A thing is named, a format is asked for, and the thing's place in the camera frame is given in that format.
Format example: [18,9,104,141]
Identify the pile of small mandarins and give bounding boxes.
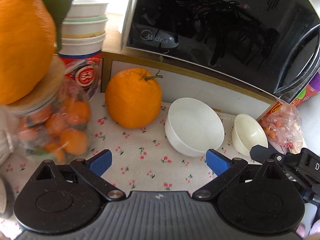
[17,97,91,162]

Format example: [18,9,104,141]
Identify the red carton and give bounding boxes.
[275,84,320,113]

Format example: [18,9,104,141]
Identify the purple toy with green leaf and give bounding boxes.
[298,74,320,106]

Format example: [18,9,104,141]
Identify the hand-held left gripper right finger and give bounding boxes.
[192,148,285,201]

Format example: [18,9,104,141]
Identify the small cream bowl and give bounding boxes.
[231,114,269,155]

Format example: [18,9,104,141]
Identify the plastic bag of oranges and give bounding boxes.
[259,104,304,153]

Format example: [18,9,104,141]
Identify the clear glass jar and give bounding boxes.
[0,55,92,165]

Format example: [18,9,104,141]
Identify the red printed paper cup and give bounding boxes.
[57,32,107,97]

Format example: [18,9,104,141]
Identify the white paper bowl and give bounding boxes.
[65,0,109,18]

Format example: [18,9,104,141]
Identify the black microwave oven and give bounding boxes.
[120,0,320,104]

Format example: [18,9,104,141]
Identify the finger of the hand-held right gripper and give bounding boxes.
[250,144,288,165]

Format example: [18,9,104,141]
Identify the large orange with leaves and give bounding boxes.
[0,0,73,105]

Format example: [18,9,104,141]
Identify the large orange with stem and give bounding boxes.
[105,54,164,130]

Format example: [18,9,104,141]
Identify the cherry print tablecloth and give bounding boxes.
[0,94,263,233]

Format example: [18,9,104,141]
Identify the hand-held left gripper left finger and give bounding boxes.
[34,149,127,202]

